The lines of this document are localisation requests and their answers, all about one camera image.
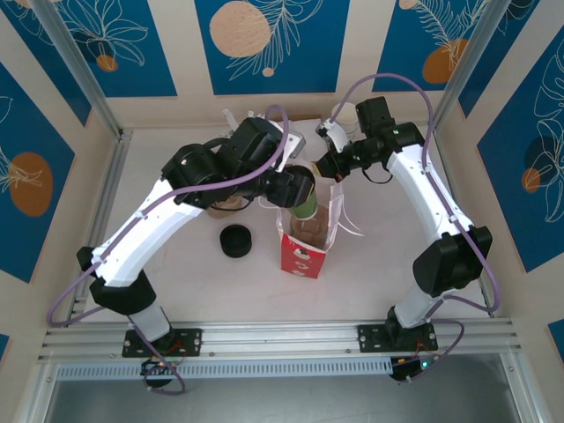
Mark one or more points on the red paper gift bag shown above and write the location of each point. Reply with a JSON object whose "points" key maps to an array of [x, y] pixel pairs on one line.
{"points": [[304, 262]]}

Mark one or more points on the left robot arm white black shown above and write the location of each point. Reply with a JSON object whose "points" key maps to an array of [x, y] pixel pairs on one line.
{"points": [[145, 233]]}

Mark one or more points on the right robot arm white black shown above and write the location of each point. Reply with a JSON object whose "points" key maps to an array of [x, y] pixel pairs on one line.
{"points": [[423, 194]]}

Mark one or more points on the brown cardboard napkin tray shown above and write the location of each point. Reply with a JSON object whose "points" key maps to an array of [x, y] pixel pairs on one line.
{"points": [[306, 117]]}

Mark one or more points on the stack of black cup lids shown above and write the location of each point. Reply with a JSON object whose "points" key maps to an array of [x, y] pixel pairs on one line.
{"points": [[236, 240]]}

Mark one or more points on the grey metal shelf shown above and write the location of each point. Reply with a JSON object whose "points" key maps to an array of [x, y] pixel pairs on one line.
{"points": [[282, 403]]}

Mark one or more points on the aluminium frame post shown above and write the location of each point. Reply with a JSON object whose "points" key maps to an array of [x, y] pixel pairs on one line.
{"points": [[467, 61], [79, 66]]}

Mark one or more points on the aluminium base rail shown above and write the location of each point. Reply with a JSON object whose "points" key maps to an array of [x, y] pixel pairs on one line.
{"points": [[282, 337]]}

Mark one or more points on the aluminium lower frame bar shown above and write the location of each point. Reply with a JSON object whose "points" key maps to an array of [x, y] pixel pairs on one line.
{"points": [[37, 396], [526, 407]]}

